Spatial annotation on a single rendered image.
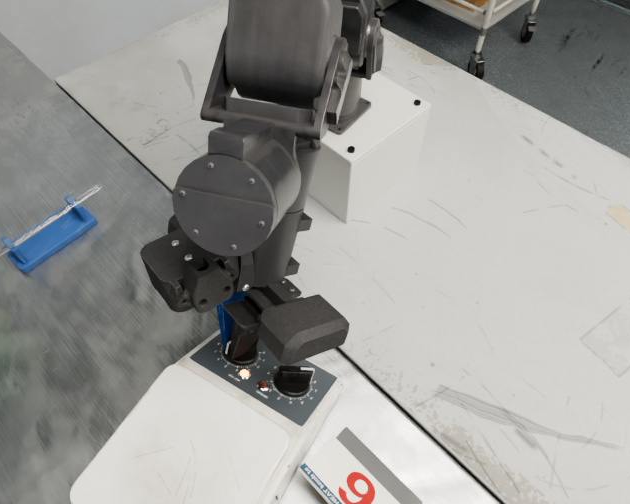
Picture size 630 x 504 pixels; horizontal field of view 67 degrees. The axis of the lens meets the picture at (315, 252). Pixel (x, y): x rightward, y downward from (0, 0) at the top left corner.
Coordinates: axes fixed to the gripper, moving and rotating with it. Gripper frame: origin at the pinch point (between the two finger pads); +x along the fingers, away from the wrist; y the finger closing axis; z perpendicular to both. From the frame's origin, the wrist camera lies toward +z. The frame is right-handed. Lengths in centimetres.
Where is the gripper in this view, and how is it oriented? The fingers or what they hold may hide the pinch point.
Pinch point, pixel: (239, 321)
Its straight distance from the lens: 42.1
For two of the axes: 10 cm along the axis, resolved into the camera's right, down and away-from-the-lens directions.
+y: 6.2, 5.2, -5.9
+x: -2.5, 8.4, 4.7
